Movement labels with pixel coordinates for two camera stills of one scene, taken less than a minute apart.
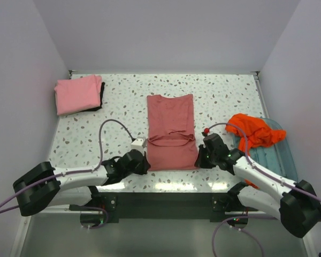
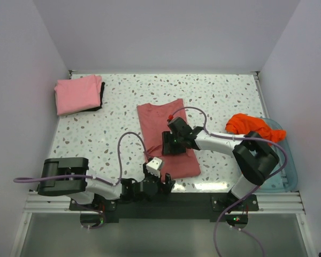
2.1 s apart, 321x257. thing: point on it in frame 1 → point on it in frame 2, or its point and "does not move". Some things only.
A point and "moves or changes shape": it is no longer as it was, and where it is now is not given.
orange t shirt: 254,131 does not move
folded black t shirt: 95,109 does not move
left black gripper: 145,165 → 169,183
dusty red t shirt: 170,136 moves or changes shape
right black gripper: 199,161 → 167,140
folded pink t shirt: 77,95 does not move
